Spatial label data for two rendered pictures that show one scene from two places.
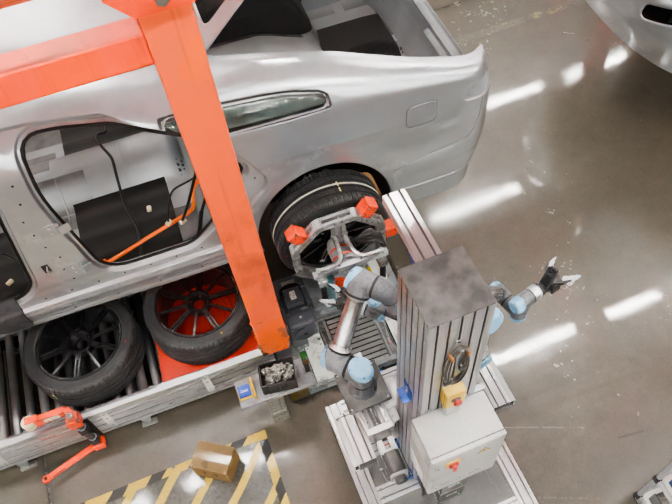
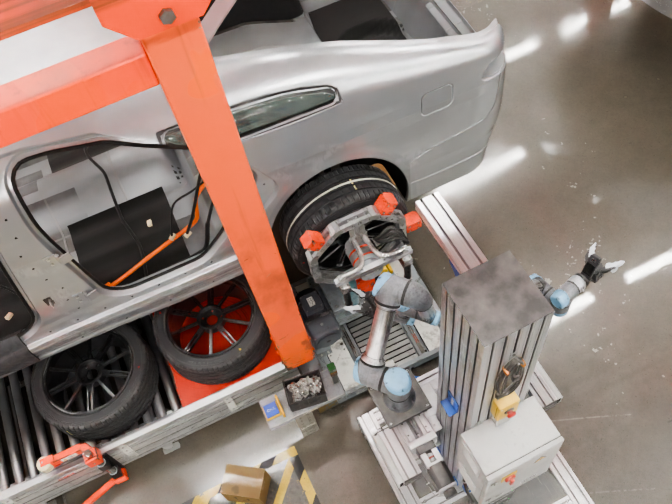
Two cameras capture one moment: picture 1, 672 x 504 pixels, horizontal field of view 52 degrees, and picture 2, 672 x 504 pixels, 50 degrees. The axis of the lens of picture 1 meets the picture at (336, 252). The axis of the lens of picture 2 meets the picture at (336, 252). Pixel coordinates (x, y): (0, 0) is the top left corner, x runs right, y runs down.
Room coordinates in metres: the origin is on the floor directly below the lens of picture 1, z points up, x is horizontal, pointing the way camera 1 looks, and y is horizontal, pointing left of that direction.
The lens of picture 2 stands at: (0.20, 0.11, 4.03)
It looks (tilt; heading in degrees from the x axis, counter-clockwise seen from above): 59 degrees down; 0
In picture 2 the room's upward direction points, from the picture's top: 12 degrees counter-clockwise
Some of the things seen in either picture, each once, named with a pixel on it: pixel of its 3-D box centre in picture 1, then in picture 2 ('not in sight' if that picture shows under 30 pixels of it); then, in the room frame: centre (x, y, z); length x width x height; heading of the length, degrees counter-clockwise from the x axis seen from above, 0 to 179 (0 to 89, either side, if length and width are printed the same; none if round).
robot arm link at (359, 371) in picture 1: (359, 371); (396, 383); (1.33, -0.04, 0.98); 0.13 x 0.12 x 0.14; 55
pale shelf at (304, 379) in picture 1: (274, 383); (302, 398); (1.56, 0.43, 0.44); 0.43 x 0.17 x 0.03; 104
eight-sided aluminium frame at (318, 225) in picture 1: (338, 246); (357, 247); (2.15, -0.02, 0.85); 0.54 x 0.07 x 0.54; 104
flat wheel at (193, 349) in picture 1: (201, 308); (214, 323); (2.13, 0.86, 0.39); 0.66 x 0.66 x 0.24
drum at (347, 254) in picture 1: (343, 256); (363, 257); (2.08, -0.04, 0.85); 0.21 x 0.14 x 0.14; 14
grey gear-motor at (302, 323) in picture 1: (296, 310); (315, 316); (2.11, 0.29, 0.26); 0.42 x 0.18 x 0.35; 14
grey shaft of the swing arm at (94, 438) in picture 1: (85, 430); (105, 465); (1.48, 1.55, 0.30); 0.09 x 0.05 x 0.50; 104
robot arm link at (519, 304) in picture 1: (521, 302); (564, 295); (1.47, -0.82, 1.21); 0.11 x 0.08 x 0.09; 120
